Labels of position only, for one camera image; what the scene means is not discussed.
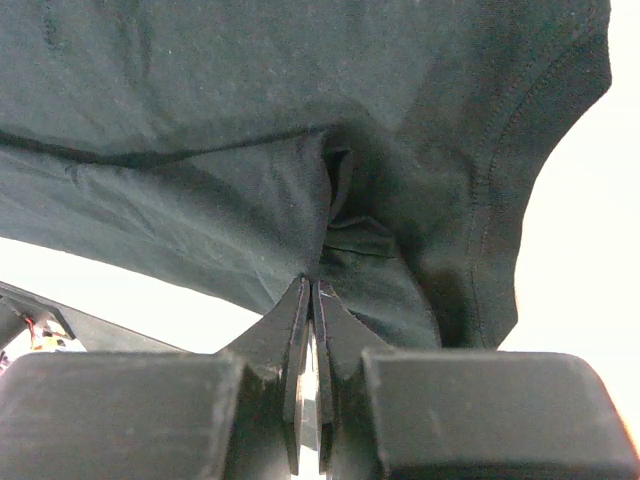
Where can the black t-shirt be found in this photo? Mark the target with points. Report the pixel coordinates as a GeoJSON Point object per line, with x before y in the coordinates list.
{"type": "Point", "coordinates": [388, 148]}

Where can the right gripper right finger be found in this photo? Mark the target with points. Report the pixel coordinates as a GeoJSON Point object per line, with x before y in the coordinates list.
{"type": "Point", "coordinates": [346, 435]}

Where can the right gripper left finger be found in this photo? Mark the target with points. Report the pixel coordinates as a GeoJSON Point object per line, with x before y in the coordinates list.
{"type": "Point", "coordinates": [265, 435]}

